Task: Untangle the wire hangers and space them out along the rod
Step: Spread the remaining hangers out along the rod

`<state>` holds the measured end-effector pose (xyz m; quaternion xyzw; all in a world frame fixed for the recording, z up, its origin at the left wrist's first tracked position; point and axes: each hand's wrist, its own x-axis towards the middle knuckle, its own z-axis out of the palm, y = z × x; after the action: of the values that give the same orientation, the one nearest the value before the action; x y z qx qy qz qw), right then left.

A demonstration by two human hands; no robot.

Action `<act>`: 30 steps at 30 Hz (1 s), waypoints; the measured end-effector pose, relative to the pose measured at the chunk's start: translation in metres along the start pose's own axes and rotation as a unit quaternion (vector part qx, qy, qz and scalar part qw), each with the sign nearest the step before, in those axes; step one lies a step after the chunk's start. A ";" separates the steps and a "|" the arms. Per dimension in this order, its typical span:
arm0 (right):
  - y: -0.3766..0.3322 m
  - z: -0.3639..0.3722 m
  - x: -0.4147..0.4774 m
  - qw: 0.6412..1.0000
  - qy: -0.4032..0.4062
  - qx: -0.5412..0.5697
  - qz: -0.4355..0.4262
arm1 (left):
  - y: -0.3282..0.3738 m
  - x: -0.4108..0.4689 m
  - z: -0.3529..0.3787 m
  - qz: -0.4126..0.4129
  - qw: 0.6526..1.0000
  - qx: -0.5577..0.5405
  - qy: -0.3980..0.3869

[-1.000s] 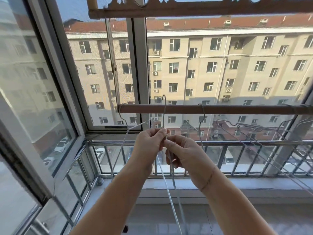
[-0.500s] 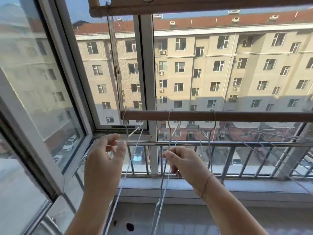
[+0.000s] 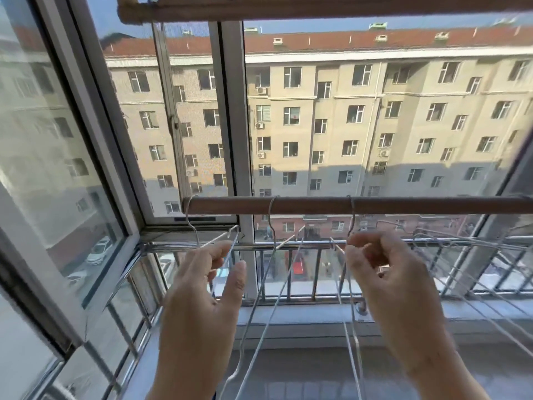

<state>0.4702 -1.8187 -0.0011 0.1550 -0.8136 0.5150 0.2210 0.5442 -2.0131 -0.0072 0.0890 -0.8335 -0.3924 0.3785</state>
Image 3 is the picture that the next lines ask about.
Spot person's left hand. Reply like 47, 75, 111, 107
159, 241, 247, 364

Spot person's right hand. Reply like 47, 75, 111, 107
344, 231, 457, 372

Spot white wire clothes hanger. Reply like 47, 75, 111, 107
330, 195, 367, 400
233, 196, 306, 400
375, 220, 533, 354
185, 195, 242, 400

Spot person's left forearm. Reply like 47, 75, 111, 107
146, 357, 234, 400

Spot person's right forearm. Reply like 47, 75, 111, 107
400, 341, 490, 400

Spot steel balcony railing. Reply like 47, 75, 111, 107
39, 235, 533, 400

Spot red vehicle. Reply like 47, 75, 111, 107
291, 251, 310, 281

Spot brown wooden clothes rod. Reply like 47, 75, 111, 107
182, 195, 533, 216

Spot grey window sill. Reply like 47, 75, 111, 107
121, 297, 533, 400

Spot white parked car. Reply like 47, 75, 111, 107
85, 237, 114, 266

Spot beige apartment building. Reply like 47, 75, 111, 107
100, 21, 533, 242

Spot open grey window sash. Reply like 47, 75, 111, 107
0, 0, 144, 359

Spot thick wooden overhead beam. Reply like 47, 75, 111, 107
116, 0, 533, 25

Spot grey window frame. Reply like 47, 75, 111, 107
69, 0, 533, 306

